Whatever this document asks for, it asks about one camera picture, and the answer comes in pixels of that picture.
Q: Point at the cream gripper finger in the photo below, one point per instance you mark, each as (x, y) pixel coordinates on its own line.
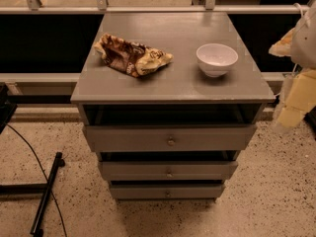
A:
(290, 118)

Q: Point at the black box at left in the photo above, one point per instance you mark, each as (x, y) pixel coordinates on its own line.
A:
(7, 108)

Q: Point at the white ceramic bowl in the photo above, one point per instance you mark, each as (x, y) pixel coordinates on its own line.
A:
(216, 59)

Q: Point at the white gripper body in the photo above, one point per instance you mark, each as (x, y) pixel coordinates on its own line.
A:
(306, 44)

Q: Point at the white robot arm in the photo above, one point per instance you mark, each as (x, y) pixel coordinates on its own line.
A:
(299, 44)

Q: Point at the grey top drawer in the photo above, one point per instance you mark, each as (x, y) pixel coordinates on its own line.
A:
(163, 138)

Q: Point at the grey drawer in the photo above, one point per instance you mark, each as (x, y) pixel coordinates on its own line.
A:
(167, 170)
(166, 191)
(163, 138)

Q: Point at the crumpled brown chip bag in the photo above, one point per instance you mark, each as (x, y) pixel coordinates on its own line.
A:
(132, 58)

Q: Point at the black metal stand base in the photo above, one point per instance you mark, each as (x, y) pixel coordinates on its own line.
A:
(42, 189)

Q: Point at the grey bottom drawer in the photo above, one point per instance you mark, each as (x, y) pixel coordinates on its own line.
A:
(166, 191)

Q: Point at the metal railing frame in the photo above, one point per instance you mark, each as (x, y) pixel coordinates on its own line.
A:
(131, 9)

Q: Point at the grey wooden drawer cabinet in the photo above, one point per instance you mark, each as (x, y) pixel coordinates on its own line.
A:
(178, 94)

